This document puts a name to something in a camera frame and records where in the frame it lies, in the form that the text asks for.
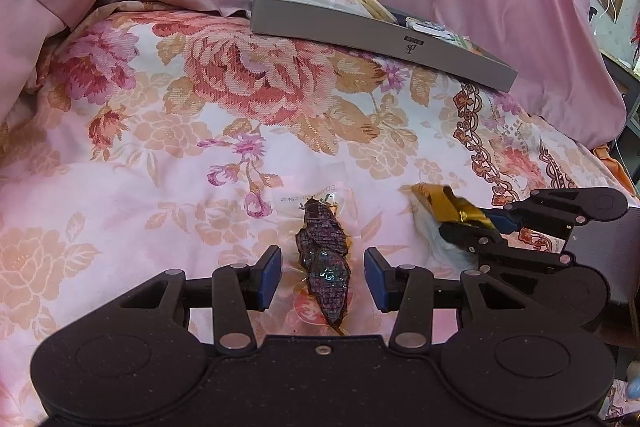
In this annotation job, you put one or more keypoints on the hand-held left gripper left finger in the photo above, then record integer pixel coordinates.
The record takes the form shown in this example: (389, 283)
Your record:
(270, 277)

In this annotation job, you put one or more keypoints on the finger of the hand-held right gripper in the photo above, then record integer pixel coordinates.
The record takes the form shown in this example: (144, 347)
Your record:
(475, 239)
(540, 214)

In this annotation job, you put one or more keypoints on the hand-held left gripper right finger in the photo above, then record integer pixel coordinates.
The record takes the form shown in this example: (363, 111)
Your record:
(376, 278)

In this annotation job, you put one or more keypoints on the golden yellow snack packet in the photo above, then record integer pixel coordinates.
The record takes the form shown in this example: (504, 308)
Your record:
(450, 207)

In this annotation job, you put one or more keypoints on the dark dried fish packet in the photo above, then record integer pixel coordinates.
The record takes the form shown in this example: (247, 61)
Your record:
(324, 257)

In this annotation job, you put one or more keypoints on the green label cookie packet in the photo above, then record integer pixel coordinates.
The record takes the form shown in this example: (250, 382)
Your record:
(462, 42)

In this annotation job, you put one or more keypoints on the grey cardboard box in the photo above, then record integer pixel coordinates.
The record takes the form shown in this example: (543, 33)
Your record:
(380, 42)

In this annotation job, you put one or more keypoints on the clear rice cracker packet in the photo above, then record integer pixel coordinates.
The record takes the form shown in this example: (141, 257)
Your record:
(367, 2)

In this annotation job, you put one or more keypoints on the orange cloth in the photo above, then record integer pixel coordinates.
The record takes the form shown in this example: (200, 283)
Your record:
(617, 167)

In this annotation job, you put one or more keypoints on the dark desk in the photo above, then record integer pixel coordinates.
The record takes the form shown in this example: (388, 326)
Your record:
(625, 97)

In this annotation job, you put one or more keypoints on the floral bedsheet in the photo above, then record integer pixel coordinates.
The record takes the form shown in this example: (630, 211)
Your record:
(175, 132)

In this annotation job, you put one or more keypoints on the pink quilt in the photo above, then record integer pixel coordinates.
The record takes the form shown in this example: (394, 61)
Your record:
(25, 52)

